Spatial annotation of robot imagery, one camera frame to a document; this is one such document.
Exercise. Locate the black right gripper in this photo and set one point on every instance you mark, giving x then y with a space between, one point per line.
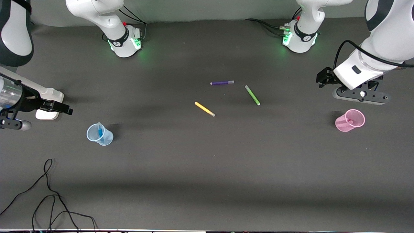
29 103

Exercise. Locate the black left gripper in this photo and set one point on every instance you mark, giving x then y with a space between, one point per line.
325 77

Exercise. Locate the blue marker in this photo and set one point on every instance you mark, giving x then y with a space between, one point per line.
100 132

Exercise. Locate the pink marker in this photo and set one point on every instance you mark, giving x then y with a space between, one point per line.
350 121

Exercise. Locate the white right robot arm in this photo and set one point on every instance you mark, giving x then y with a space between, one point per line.
97 13

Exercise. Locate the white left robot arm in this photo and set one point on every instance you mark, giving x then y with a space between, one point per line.
385 32

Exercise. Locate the white desk stand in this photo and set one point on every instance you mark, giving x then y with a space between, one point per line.
55 94

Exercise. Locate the pink mesh cup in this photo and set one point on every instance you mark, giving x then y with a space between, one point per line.
341 124

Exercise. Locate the translucent blue cup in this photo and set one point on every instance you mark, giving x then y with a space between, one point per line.
106 139

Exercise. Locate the green marker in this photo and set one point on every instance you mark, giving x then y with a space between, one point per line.
252 95

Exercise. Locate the purple marker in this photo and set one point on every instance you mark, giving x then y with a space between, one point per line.
222 83

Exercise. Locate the yellow marker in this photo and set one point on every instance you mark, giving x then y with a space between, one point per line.
204 109

